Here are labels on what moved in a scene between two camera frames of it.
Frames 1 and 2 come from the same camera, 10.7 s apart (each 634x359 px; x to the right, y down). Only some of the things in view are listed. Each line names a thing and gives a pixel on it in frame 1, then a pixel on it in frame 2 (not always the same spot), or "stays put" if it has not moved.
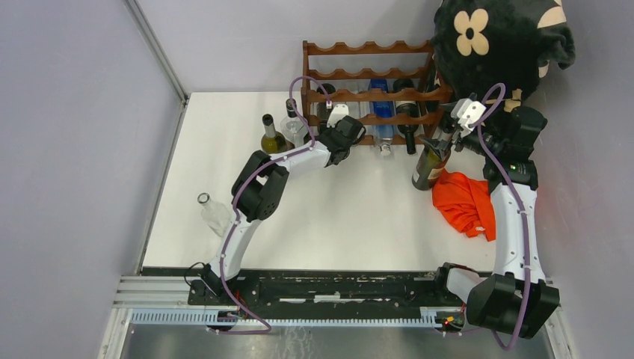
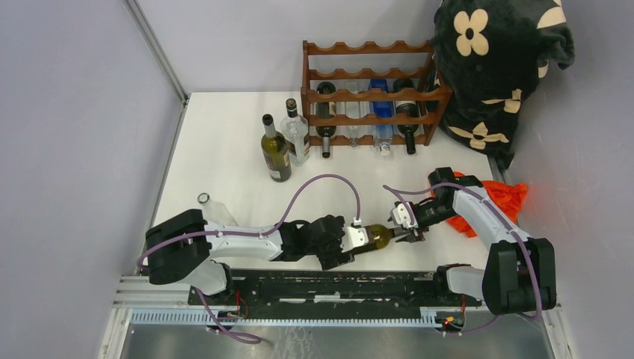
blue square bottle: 383,134 stays put
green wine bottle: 274,141 stays put
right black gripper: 441,146 → 416,234
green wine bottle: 428,167 → 380,236
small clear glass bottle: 359,109 stays put
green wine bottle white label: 404,108 stays put
